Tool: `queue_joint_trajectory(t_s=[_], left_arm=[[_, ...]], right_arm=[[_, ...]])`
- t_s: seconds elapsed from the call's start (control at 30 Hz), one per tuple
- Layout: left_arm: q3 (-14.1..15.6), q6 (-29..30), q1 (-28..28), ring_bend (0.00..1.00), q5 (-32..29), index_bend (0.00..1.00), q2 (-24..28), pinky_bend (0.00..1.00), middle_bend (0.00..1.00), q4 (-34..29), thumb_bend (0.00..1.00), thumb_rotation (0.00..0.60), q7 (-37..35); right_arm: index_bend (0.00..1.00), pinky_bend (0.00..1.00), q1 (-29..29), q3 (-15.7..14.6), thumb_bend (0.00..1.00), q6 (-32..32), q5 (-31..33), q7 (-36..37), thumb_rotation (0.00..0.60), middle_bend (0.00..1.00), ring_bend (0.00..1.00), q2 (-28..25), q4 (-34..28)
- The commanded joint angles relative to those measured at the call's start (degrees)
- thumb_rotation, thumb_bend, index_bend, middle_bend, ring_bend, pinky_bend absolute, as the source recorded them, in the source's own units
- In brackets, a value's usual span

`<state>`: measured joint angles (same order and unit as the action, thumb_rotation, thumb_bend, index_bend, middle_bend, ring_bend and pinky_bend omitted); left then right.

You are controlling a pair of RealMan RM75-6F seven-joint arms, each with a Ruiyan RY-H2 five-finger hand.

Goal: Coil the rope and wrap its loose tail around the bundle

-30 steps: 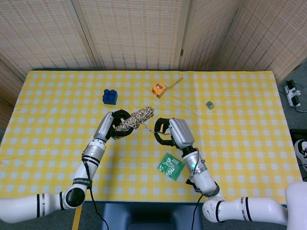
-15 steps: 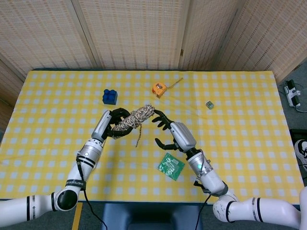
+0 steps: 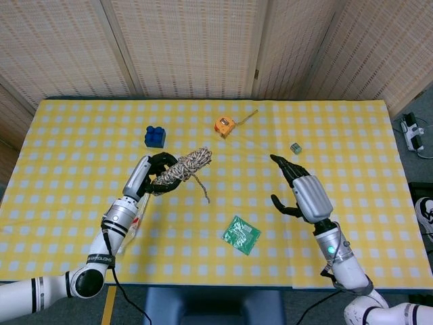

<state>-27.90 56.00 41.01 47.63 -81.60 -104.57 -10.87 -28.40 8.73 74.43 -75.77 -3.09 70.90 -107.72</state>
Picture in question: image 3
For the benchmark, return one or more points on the green foil packet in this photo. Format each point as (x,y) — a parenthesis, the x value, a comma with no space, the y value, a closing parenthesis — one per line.
(242,235)

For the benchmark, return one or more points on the yellow white checked tablecloth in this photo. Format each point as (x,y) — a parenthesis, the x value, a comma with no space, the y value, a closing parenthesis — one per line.
(84,162)

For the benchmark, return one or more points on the white power strip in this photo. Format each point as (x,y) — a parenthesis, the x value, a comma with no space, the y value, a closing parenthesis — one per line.
(413,133)

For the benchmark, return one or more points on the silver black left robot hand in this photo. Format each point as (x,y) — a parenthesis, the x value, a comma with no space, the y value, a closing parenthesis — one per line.
(137,177)

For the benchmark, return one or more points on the clear plastic water bottle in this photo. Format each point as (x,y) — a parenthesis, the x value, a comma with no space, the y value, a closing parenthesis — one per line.
(136,224)

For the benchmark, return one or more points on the blue toy building block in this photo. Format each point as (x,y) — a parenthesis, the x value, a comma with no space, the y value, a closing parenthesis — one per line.
(155,137)

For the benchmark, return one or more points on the brass screen hinge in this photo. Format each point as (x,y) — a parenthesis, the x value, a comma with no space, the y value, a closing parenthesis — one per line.
(256,74)

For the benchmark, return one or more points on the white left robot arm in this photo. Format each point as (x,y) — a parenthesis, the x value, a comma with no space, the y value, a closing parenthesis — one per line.
(50,287)

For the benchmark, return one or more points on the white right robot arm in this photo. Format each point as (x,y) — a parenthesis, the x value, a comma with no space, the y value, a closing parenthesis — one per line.
(348,271)

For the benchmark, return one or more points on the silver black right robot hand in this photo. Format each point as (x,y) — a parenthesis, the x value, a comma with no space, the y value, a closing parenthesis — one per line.
(311,198)

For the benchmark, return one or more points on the woven beige folding screen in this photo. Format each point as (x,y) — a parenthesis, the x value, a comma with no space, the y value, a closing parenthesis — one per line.
(186,44)

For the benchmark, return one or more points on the small green cube box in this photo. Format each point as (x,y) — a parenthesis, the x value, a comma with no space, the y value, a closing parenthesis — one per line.
(296,148)

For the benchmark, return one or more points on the black white shoe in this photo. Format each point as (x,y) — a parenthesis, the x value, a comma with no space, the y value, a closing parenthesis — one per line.
(425,216)

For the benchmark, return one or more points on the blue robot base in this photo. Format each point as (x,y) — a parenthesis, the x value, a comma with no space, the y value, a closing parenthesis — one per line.
(209,304)

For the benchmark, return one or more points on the orange tape measure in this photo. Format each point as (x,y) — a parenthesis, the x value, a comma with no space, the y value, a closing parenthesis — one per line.
(223,127)

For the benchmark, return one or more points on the yellow floor tape strip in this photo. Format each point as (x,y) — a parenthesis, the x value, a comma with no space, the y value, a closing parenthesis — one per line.
(109,308)

